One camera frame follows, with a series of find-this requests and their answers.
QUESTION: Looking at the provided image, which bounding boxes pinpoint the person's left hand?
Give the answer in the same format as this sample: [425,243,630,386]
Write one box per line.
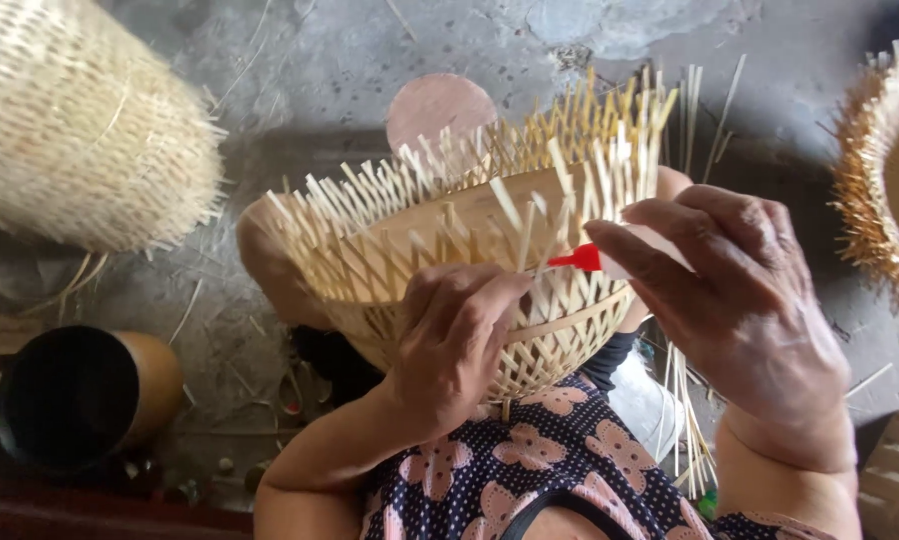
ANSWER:
[380,261,534,445]

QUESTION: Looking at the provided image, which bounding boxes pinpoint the person's right hand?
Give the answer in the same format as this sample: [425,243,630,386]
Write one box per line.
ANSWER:
[583,183,857,435]

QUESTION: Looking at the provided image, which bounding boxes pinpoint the unfinished woven bamboo basket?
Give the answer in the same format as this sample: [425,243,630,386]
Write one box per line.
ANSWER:
[264,66,680,406]

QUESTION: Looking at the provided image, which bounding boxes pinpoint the white glue bottle red nozzle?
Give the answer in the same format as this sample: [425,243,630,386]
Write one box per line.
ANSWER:
[547,223,697,283]

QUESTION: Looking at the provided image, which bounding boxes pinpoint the bundle of thin bamboo strips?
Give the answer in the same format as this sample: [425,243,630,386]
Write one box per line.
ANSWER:
[653,341,721,502]

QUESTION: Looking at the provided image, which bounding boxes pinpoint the white plastic bag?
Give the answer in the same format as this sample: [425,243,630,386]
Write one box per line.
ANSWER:
[607,351,688,465]

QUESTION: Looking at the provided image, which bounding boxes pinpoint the person's floral dotted top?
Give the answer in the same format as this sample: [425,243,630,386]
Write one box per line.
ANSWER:
[358,373,841,540]

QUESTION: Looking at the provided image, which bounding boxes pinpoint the spiky-rimmed woven bamboo basket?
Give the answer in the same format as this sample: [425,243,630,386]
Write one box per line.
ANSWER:
[830,28,899,325]

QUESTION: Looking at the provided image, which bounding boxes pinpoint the person's left leg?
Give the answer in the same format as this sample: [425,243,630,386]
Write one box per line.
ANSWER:
[235,192,338,333]

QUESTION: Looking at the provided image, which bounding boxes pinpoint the loose long bamboo strips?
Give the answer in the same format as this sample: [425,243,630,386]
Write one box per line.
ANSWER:
[674,54,749,186]

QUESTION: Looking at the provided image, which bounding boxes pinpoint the woven wooden crate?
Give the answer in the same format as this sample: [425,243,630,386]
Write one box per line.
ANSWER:
[857,409,899,540]

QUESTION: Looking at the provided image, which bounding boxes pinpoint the round pink disc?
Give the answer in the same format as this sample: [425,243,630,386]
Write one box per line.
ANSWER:
[385,72,500,160]

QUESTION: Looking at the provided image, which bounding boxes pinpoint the brown cylinder with black inside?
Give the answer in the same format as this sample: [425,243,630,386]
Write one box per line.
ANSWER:
[0,324,187,475]

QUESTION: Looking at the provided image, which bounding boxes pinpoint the dark red wooden bench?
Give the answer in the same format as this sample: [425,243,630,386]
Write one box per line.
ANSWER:
[0,474,256,540]

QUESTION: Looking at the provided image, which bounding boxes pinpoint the thin bamboo hoops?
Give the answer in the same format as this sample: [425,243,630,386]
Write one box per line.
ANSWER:
[0,229,112,316]

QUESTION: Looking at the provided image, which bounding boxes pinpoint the stack of pale woven baskets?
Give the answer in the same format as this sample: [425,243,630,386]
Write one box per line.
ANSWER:
[0,0,230,255]

